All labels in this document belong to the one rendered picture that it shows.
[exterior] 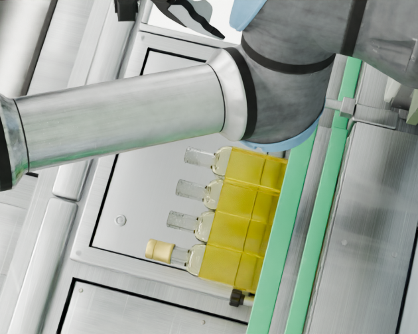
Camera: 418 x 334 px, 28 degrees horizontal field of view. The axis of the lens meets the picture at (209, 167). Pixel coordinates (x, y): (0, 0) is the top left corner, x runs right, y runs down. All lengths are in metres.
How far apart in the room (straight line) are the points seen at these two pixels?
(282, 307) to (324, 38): 0.48
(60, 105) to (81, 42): 0.78
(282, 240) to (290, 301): 0.09
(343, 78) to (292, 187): 0.25
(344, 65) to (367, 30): 0.54
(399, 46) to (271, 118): 0.18
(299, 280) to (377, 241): 0.13
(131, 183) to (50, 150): 0.66
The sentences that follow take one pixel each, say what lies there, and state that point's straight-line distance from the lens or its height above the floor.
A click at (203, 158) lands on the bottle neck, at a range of 1.43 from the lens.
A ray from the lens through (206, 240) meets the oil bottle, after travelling 1.39.
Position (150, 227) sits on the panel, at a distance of 1.55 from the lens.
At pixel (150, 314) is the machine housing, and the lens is 1.57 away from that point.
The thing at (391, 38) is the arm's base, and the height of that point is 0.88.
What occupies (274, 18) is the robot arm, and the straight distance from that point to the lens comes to 0.93.
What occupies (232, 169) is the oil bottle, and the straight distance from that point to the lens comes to 1.40.
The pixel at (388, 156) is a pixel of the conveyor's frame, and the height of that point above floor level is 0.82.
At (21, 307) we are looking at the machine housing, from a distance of 1.58.
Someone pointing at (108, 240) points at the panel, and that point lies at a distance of 1.56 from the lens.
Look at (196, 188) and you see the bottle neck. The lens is 1.42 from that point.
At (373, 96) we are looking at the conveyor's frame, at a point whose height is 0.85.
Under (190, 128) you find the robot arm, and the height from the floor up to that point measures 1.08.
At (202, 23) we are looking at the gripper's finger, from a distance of 1.23.
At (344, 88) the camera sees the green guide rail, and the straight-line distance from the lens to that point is 1.44.
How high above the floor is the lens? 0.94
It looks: 6 degrees up
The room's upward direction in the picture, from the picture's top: 76 degrees counter-clockwise
